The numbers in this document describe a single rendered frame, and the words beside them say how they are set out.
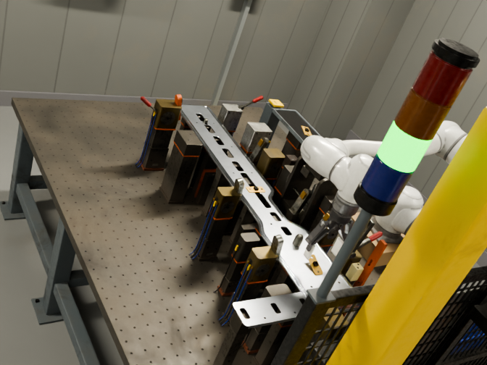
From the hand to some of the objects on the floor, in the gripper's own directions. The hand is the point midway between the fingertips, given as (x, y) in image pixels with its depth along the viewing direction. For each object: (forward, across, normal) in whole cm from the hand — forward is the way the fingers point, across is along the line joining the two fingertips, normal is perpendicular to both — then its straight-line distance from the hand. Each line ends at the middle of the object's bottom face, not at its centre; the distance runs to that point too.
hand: (321, 252), depth 208 cm
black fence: (+108, -27, +56) cm, 124 cm away
